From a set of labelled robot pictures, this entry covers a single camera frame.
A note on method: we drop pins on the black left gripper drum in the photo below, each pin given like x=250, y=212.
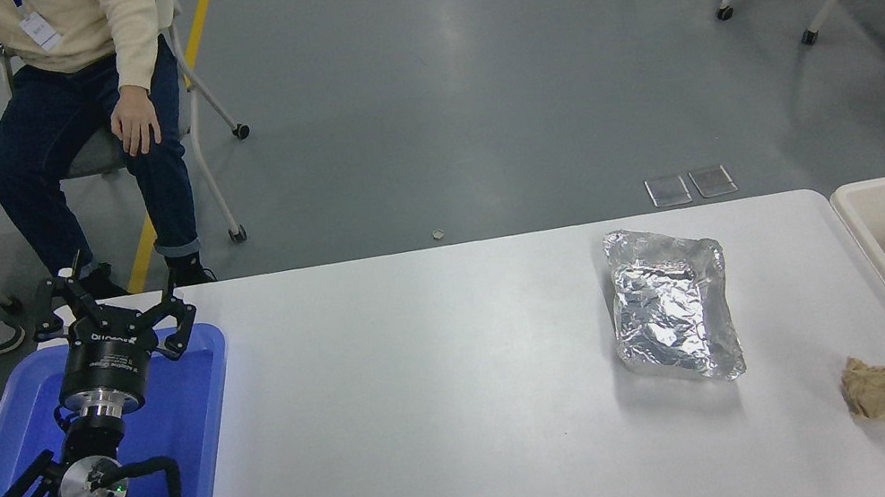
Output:
x=103, y=363

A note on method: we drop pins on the person's left hand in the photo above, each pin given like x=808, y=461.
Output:
x=136, y=120

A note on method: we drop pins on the person seated on grey chair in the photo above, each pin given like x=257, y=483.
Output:
x=75, y=22

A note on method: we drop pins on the crumpled silver foil tray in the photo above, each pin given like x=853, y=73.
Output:
x=673, y=317

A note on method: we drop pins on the clear floor plate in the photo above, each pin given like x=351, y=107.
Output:
x=667, y=191
x=712, y=181

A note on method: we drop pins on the crumpled tan paper ball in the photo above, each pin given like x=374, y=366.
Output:
x=880, y=392

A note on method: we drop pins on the grey swivel chair white frame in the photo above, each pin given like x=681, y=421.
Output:
x=94, y=157

